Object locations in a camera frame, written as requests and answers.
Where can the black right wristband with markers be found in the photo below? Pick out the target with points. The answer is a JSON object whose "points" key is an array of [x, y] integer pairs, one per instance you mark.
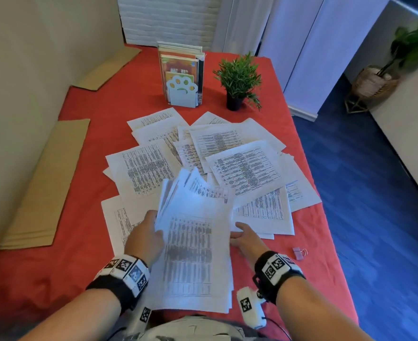
{"points": [[276, 273]]}

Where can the black left wristband with markers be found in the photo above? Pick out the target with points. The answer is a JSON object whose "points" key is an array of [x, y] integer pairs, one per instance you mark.
{"points": [[123, 275]]}

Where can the person's right thumb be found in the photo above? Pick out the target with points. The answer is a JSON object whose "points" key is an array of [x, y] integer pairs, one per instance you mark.
{"points": [[237, 239]]}

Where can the person's left forearm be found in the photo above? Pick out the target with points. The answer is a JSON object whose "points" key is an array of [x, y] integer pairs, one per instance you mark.
{"points": [[77, 321]]}

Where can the stack of printed papers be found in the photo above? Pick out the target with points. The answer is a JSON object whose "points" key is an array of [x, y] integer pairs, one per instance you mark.
{"points": [[194, 252]]}

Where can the person's left thumb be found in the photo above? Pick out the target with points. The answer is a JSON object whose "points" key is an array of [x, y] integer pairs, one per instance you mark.
{"points": [[151, 219]]}

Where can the row of upright books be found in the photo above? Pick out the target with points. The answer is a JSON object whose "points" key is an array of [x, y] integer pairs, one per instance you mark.
{"points": [[180, 62]]}

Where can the large brown cardboard sheet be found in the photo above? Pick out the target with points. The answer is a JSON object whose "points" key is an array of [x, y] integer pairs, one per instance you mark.
{"points": [[49, 188]]}

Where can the scattered printed paper sheets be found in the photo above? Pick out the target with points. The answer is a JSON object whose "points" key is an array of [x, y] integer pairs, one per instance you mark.
{"points": [[244, 170]]}

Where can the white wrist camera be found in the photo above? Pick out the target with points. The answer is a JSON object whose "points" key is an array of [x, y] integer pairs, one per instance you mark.
{"points": [[145, 314], [250, 308]]}

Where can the wicker plant basket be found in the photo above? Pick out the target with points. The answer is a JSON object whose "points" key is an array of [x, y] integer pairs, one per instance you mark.
{"points": [[372, 83]]}

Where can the small green potted plant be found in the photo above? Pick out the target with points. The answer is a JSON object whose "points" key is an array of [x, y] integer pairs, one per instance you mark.
{"points": [[238, 79]]}

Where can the person's left hand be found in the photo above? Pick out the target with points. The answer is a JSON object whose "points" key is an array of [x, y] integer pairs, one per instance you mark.
{"points": [[143, 243]]}

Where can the person's right hand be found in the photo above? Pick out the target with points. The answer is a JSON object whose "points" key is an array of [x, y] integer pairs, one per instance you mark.
{"points": [[253, 245]]}

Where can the red tablecloth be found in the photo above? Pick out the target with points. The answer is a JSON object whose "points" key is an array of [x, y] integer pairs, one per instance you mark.
{"points": [[88, 166]]}

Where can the white curtain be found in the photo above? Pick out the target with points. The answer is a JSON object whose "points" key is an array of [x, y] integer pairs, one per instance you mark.
{"points": [[242, 21]]}

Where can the person's right forearm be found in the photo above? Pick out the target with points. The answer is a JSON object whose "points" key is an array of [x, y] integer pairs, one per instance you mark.
{"points": [[315, 312]]}

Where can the white brick pattern panel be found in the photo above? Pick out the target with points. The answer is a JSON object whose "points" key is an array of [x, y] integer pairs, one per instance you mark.
{"points": [[170, 17]]}

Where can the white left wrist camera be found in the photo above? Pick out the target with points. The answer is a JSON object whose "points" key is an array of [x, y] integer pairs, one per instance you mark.
{"points": [[145, 314]]}

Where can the white folding screen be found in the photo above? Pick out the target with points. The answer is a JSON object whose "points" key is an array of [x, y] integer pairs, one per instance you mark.
{"points": [[319, 49]]}

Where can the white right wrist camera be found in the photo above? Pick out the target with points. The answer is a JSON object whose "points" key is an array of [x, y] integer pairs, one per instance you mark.
{"points": [[250, 308]]}

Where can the white paw bookend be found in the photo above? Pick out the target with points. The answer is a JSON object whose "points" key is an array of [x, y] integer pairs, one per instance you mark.
{"points": [[182, 92]]}

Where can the black wristband with markers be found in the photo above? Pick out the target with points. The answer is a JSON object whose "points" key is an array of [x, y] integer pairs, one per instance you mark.
{"points": [[123, 275], [276, 273]]}

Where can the person's grey shirt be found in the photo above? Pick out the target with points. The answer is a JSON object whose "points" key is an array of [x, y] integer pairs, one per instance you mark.
{"points": [[194, 332]]}

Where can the pink binder clip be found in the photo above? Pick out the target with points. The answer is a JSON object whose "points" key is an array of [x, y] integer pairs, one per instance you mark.
{"points": [[298, 253]]}

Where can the small brown cardboard sheet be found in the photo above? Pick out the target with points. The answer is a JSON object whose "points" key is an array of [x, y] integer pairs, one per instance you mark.
{"points": [[108, 69]]}

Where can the large green houseplant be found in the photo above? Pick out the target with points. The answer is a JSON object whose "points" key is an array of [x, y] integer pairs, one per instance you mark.
{"points": [[413, 46]]}

